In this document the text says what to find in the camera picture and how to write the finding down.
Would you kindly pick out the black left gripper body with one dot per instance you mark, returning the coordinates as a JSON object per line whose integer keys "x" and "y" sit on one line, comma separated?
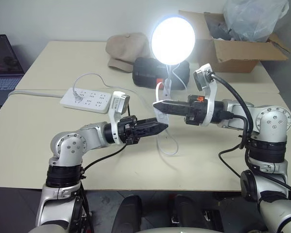
{"x": 128, "y": 131}

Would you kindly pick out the round white desk lamp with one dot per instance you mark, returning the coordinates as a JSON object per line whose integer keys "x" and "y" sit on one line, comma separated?
{"x": 173, "y": 40}

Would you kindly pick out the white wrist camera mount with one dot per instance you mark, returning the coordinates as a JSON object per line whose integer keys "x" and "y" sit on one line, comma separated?
{"x": 209, "y": 97}
{"x": 116, "y": 106}

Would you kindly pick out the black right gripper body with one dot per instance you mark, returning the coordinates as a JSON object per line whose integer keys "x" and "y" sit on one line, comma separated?
{"x": 196, "y": 110}

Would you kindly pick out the dark rounded shape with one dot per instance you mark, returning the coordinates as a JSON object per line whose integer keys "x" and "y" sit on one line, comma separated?
{"x": 128, "y": 213}

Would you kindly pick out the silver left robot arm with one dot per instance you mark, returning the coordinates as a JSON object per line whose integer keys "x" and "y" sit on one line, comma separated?
{"x": 70, "y": 145}

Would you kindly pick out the grey laptop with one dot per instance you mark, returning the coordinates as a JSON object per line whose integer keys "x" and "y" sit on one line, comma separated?
{"x": 3, "y": 63}

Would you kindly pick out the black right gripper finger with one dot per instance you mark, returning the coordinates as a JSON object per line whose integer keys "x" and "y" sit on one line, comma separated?
{"x": 177, "y": 112}
{"x": 174, "y": 104}

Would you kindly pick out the brown cardboard box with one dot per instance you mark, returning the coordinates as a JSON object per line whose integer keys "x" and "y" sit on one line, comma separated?
{"x": 235, "y": 55}

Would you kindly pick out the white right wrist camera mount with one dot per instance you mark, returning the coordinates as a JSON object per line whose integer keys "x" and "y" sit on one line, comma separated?
{"x": 209, "y": 97}

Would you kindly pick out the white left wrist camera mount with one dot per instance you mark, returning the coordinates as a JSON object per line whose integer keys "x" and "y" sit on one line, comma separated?
{"x": 116, "y": 106}

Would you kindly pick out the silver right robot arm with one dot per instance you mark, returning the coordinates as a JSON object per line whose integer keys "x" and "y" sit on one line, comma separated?
{"x": 272, "y": 121}

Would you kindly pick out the beige cap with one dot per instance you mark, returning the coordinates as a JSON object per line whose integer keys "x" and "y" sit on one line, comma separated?
{"x": 126, "y": 51}

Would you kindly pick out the clear plastic bag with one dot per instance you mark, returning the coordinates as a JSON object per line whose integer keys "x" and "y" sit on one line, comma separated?
{"x": 252, "y": 19}

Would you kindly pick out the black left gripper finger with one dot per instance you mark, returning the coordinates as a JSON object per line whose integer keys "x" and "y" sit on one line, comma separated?
{"x": 148, "y": 121}
{"x": 152, "y": 129}

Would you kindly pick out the black fabric case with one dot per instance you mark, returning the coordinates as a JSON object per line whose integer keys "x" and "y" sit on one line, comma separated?
{"x": 145, "y": 72}

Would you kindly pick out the white power strip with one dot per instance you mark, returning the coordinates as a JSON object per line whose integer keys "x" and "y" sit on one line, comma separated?
{"x": 92, "y": 99}

